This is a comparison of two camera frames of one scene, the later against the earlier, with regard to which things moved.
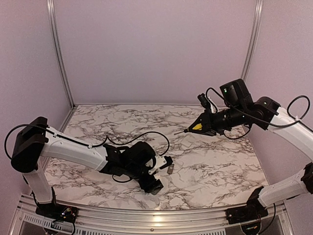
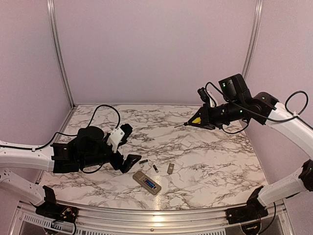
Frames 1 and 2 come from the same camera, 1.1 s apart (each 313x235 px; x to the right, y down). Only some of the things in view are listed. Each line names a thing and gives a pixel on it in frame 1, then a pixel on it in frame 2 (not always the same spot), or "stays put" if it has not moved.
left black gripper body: x=148 y=185 to x=117 y=163
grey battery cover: x=170 y=169 stays put
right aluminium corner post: x=254 y=40 stays put
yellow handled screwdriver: x=198 y=127 to x=195 y=121
